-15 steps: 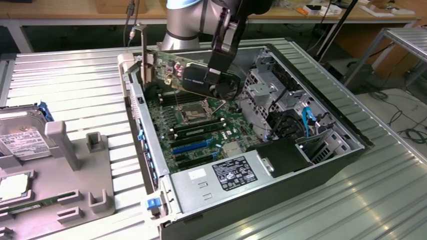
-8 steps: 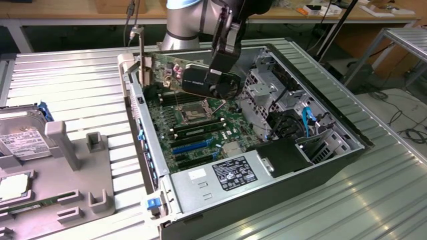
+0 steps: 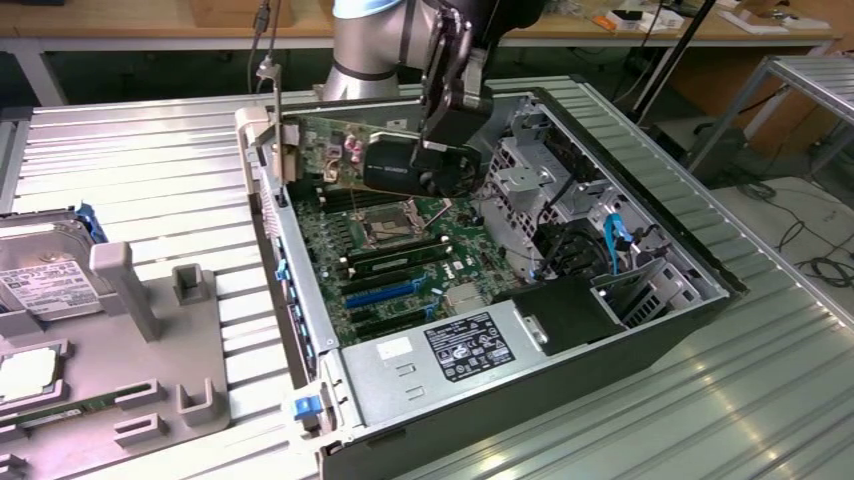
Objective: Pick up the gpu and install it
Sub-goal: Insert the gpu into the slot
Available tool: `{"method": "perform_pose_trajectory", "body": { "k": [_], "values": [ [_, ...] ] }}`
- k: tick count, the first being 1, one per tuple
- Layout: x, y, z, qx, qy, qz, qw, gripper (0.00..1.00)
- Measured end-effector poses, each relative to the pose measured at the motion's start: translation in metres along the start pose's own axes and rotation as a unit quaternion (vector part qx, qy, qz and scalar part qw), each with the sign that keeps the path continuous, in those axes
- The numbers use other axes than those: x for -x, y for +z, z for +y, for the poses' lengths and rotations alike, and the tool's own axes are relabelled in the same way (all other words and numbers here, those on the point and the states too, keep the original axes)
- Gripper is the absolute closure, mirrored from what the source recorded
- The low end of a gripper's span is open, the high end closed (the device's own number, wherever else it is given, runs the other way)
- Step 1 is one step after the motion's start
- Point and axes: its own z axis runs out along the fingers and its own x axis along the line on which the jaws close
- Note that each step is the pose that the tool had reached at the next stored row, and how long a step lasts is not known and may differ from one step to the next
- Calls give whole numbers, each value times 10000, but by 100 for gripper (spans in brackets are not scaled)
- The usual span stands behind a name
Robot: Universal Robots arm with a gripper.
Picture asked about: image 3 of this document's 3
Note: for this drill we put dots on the wooden workbench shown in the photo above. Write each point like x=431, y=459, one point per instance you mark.
x=133, y=25

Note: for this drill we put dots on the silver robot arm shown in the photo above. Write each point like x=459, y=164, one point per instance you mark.
x=367, y=50

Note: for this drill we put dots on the black RAM slot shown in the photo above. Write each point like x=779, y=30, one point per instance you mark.
x=340, y=197
x=360, y=202
x=396, y=251
x=393, y=246

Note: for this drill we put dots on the black stand pole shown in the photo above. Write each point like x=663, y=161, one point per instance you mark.
x=674, y=50

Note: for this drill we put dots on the white flat package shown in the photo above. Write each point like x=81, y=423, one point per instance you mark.
x=754, y=22

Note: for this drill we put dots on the silver drive cage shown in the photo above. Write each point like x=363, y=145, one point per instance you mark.
x=527, y=175

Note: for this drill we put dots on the long black expansion slot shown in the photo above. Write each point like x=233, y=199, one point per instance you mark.
x=389, y=316
x=383, y=283
x=400, y=331

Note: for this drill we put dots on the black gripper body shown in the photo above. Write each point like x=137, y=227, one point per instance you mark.
x=500, y=20

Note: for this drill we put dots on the green motherboard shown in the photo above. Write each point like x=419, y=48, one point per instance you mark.
x=460, y=240

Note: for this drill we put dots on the silver perforated disk bay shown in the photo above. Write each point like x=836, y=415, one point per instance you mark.
x=656, y=300

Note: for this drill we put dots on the silver chipset heat sink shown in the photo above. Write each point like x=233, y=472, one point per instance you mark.
x=467, y=300

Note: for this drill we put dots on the hard disk with blue carrier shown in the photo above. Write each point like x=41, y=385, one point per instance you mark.
x=40, y=285

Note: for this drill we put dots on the open black PC case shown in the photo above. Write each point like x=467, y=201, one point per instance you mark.
x=467, y=415

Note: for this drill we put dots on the white and black box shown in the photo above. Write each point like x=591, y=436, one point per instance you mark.
x=650, y=20

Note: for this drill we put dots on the blue case latch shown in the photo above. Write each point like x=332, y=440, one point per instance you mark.
x=305, y=407

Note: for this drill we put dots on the black graphics card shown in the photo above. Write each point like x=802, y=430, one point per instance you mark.
x=389, y=170

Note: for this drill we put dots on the green RAM stick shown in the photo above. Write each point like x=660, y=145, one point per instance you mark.
x=66, y=411
x=400, y=261

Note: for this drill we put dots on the thin locking lever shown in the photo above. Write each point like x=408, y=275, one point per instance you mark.
x=355, y=205

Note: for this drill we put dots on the CPU socket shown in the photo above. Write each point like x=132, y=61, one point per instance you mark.
x=387, y=225

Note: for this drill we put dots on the grey parts rack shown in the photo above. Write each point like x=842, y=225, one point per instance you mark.
x=100, y=380

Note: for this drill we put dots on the silver CPU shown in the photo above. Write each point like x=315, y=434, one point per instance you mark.
x=26, y=372

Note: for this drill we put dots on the blue expansion slot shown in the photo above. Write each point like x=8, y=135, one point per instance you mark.
x=387, y=295

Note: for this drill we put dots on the grey power supply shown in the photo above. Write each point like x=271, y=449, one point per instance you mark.
x=400, y=385

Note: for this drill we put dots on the black chassis switch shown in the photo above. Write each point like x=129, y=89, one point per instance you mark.
x=280, y=200

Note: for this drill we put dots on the aluminium frame table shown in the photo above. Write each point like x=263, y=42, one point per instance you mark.
x=800, y=70

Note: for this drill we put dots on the metal socket cover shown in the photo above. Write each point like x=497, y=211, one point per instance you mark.
x=415, y=207

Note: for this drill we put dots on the small orange box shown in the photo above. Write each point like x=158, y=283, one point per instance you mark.
x=606, y=22

